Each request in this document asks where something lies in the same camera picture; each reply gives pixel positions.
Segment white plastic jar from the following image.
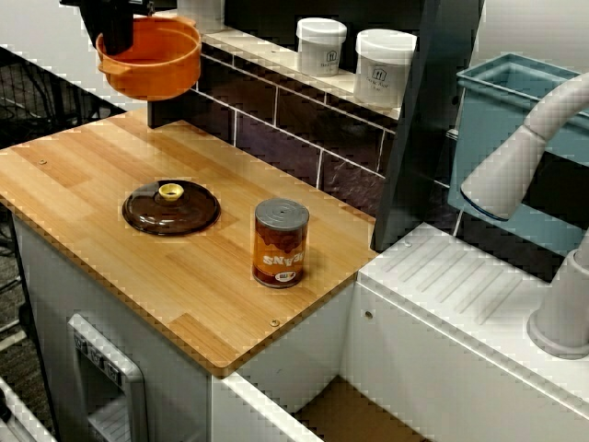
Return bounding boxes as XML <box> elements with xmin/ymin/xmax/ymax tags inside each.
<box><xmin>177</xmin><ymin>0</ymin><xmax>227</xmax><ymax>32</ymax></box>

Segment grey dispenser panel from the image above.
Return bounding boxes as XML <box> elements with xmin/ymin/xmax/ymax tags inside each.
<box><xmin>67</xmin><ymin>312</ymin><xmax>149</xmax><ymax>442</ymax></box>

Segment brown lid with yellow knob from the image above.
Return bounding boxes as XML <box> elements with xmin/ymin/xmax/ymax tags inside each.
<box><xmin>121</xmin><ymin>180</ymin><xmax>222</xmax><ymax>238</ymax></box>

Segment grey curved faucet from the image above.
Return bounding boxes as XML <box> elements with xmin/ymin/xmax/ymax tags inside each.
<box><xmin>459</xmin><ymin>71</ymin><xmax>589</xmax><ymax>360</ymax></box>

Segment brown beans can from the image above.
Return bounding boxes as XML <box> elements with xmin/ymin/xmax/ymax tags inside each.
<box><xmin>251</xmin><ymin>197</ymin><xmax>311</xmax><ymax>289</ymax></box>

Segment black gripper finger with logo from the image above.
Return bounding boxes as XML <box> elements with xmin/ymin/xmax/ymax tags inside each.
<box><xmin>100</xmin><ymin>17</ymin><xmax>135</xmax><ymax>56</ymax></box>

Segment white labelled jar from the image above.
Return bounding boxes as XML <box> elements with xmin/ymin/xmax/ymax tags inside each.
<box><xmin>353</xmin><ymin>28</ymin><xmax>418</xmax><ymax>110</ymax></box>
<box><xmin>295</xmin><ymin>17</ymin><xmax>348</xmax><ymax>76</ymax></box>

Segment white sink unit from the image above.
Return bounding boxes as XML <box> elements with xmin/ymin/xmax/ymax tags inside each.
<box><xmin>211</xmin><ymin>223</ymin><xmax>589</xmax><ymax>442</ymax></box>

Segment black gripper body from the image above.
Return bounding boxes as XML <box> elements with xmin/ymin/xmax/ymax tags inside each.
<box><xmin>59</xmin><ymin>0</ymin><xmax>156</xmax><ymax>24</ymax></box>

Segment teal plastic bin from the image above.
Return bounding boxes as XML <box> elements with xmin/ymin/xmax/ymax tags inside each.
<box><xmin>447</xmin><ymin>52</ymin><xmax>589</xmax><ymax>259</ymax></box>

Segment white kitchen cabinet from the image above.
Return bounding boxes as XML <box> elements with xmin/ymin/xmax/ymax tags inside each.
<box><xmin>11</xmin><ymin>202</ymin><xmax>214</xmax><ymax>442</ymax></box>

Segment aluminium frame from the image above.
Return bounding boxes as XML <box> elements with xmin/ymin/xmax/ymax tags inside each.
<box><xmin>0</xmin><ymin>375</ymin><xmax>50</xmax><ymax>442</ymax></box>

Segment orange plastic pot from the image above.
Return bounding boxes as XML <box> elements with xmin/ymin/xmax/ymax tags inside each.
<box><xmin>95</xmin><ymin>16</ymin><xmax>203</xmax><ymax>102</ymax></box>

